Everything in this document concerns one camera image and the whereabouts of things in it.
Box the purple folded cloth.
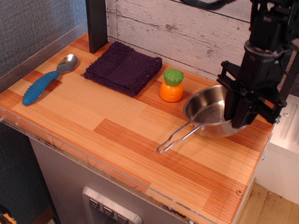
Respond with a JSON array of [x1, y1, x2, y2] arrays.
[[82, 41, 163, 97]]

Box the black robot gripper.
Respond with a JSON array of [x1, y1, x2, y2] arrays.
[[217, 61, 281, 128]]

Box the orange toy carrot green top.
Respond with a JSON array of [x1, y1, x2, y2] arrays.
[[159, 69, 184, 102]]

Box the dark left frame post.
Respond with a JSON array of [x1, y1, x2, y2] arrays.
[[86, 0, 108, 53]]

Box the blue handled metal spoon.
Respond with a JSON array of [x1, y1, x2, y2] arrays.
[[22, 54, 78, 106]]

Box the grey toy fridge cabinet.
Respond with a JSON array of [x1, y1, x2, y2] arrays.
[[30, 138, 187, 224]]

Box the clear acrylic table guard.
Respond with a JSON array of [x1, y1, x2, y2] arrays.
[[0, 34, 272, 224]]

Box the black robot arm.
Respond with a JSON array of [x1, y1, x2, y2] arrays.
[[218, 0, 299, 128]]

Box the stainless steel pot with handle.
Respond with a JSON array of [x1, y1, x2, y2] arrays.
[[157, 85, 246, 154]]

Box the white toy appliance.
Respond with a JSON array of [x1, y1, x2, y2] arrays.
[[255, 95, 299, 205]]

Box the silver dispenser panel with buttons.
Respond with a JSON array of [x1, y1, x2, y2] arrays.
[[82, 186, 143, 224]]

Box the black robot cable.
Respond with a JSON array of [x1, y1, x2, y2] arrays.
[[166, 0, 299, 77]]

